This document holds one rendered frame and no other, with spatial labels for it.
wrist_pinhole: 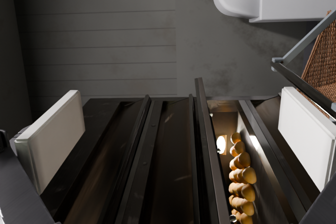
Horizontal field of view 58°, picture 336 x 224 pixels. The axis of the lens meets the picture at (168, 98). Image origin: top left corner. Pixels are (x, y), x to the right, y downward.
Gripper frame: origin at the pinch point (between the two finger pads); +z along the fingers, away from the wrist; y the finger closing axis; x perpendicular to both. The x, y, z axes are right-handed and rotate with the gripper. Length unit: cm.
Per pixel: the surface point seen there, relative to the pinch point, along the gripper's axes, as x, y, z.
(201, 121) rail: -42, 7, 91
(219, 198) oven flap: -41, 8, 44
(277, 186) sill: -58, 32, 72
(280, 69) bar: -19, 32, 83
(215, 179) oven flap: -41, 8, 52
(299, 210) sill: -55, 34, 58
